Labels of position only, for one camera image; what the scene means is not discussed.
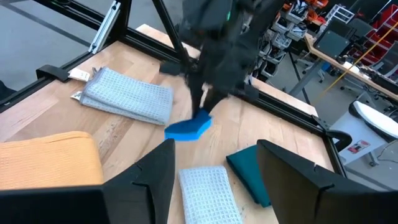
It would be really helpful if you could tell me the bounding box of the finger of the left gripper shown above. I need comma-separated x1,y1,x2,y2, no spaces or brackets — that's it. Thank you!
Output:
203,90,228,113
190,74,206,118

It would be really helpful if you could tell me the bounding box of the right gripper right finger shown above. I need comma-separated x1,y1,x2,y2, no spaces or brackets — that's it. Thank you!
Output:
256,139,398,224

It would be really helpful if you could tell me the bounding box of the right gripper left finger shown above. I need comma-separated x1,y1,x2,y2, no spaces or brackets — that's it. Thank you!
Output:
0,138,177,224

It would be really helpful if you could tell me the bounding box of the blue kitchen sponge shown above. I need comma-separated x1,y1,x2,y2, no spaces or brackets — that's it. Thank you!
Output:
164,108,214,142

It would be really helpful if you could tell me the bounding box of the teal cloth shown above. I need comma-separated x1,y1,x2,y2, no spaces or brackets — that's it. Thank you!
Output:
225,144,272,208

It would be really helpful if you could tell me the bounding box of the grey waffle towel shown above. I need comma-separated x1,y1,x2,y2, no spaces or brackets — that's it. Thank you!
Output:
67,66,174,126
178,165,244,224

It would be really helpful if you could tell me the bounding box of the orange towel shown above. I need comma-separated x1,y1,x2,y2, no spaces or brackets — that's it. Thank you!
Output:
0,130,104,191

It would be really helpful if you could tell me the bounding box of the white pedal trash can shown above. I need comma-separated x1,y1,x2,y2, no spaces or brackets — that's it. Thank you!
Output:
328,100,398,166

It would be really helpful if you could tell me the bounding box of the dark grey equipment box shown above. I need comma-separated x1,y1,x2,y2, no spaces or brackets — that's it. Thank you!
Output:
312,29,351,60

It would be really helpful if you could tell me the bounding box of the silver aluminium bar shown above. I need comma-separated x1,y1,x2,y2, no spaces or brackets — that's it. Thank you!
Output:
88,0,122,55

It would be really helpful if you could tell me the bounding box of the wooden background table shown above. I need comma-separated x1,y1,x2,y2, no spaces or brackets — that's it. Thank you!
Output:
303,32,398,102

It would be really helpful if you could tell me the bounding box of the black aluminium table frame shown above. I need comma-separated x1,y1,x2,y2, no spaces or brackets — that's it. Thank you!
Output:
0,0,354,178

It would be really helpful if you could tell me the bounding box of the black curved frame hook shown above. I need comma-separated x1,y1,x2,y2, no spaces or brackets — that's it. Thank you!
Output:
312,114,354,153

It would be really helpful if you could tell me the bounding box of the yellow hanging cable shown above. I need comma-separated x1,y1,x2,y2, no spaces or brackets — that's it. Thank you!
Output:
312,29,398,105

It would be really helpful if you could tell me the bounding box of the black frame clip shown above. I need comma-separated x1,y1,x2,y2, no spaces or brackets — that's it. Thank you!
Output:
35,64,70,83

